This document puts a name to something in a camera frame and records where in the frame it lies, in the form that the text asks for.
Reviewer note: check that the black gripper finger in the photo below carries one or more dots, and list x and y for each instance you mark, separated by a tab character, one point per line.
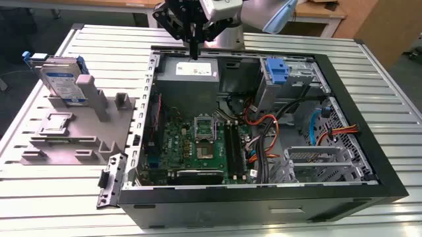
168	19
213	29

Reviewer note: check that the hard disk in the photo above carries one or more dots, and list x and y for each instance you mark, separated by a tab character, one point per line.
62	84

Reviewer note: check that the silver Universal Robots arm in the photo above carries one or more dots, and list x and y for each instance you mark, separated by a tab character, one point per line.
229	37

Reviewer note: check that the grey metal disk bay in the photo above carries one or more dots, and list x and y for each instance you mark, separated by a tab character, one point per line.
316	165

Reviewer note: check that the blue plastic drive latch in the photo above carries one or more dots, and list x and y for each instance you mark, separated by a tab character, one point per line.
276	71

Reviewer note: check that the grey power supply unit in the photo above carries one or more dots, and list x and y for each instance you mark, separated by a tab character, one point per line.
186	93

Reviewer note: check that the grey metal drive cage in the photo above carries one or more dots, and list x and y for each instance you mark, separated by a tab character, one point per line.
269	96

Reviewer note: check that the thin metal locking lever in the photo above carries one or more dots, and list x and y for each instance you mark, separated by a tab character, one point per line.
215	129

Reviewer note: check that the black RAM slot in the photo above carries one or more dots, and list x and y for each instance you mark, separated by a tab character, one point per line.
239	148
229	148

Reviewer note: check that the green motherboard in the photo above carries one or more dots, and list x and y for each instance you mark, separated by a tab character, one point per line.
177	148

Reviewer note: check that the CPU socket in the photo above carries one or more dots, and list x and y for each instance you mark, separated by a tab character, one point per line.
205	151

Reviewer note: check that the grey plastic parts rack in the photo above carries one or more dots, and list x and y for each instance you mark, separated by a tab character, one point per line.
88	128

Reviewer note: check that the silver CPU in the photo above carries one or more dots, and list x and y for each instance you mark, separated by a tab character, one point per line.
56	123

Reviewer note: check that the grey metal leg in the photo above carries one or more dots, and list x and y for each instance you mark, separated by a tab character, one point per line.
2	85

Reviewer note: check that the green RAM stick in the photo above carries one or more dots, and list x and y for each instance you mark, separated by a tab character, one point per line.
62	140

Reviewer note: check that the black graphics card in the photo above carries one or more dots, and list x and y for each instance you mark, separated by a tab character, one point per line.
197	176

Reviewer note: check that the black chair caster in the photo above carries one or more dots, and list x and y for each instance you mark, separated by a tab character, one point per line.
415	53

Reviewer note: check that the black open PC case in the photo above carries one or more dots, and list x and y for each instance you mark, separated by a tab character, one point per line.
229	209

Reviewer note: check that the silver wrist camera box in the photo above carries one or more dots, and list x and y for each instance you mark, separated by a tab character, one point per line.
220	10

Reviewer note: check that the wooden desk white frame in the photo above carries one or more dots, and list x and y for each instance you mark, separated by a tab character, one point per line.
98	3
316	11

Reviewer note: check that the grey hinged case bracket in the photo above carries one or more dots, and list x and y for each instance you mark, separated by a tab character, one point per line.
113	177

